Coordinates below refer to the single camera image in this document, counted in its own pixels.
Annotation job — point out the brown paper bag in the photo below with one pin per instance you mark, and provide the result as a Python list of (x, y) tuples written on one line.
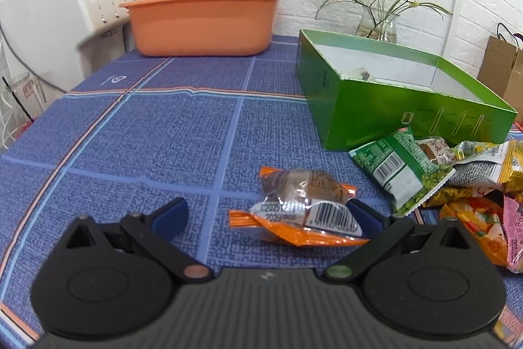
[(502, 62)]

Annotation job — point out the pink snack packet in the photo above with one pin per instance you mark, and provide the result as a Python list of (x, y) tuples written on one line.
[(515, 226)]

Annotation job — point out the white water dispenser with screen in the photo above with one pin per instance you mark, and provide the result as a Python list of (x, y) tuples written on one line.
[(49, 9)]

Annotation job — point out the blue patterned tablecloth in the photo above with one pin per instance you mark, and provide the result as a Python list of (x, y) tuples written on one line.
[(163, 136)]

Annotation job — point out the green cardboard box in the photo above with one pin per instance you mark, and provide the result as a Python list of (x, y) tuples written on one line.
[(367, 116)]

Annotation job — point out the clear plastic holder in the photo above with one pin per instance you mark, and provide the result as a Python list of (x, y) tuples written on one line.
[(26, 91)]

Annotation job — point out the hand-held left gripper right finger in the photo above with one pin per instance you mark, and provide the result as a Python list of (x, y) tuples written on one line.
[(367, 217)]

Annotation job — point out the orange plastic basin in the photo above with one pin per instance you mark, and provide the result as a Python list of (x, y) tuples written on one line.
[(200, 26)]

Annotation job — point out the yellow patterned snack packet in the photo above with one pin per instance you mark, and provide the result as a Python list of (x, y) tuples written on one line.
[(453, 195)]

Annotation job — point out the green snack packet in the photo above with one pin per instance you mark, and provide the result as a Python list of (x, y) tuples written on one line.
[(392, 161)]

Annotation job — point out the white and yellow snack packet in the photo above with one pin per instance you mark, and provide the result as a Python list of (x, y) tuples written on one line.
[(478, 169)]

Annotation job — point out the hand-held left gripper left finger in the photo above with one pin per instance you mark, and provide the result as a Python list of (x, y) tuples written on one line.
[(173, 212)]

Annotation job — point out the orange clear snack packet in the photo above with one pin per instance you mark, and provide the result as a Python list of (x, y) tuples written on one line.
[(294, 189)]

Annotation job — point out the brown snack packet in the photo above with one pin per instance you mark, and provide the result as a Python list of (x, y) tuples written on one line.
[(435, 150)]

